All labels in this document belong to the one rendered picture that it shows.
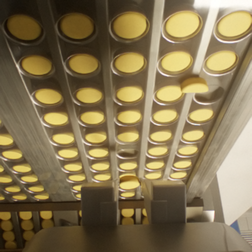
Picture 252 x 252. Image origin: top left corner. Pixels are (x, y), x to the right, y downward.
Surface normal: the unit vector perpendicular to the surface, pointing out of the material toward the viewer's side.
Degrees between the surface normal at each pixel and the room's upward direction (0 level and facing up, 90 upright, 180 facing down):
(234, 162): 0
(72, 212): 38
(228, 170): 0
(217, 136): 0
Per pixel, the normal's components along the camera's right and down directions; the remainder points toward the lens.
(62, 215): 0.03, 0.37
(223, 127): 0.03, 0.86
